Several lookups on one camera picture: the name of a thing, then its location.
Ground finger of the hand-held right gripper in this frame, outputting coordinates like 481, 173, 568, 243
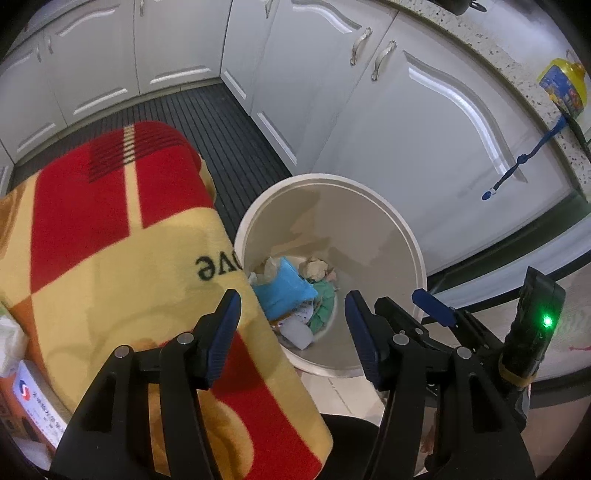
375, 296, 455, 352
412, 289, 506, 365

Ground blue packet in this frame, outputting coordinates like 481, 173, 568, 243
253, 257, 319, 319

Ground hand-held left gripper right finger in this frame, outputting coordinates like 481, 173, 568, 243
344, 290, 536, 480

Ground blue lanyard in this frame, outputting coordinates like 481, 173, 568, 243
481, 115, 570, 201

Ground plain white pack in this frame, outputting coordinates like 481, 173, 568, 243
281, 318, 315, 349

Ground row of white lower cabinets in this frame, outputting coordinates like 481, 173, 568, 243
0, 0, 583, 278

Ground black ribbed floor mat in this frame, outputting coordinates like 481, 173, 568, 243
7, 83, 296, 236

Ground white green packet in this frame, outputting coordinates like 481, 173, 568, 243
0, 302, 29, 377

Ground teal green cloth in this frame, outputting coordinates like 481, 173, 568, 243
308, 281, 338, 332

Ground brown paper tissue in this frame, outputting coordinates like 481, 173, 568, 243
300, 257, 338, 282

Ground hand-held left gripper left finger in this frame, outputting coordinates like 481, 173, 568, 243
48, 290, 242, 480

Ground long white logo box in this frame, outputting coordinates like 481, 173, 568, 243
9, 360, 75, 450

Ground white round bin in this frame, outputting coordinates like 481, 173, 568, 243
233, 173, 428, 379

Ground red yellow printed blanket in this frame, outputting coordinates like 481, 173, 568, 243
0, 121, 334, 480

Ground yellow cooking oil bottle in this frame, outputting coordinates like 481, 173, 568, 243
538, 58, 589, 116

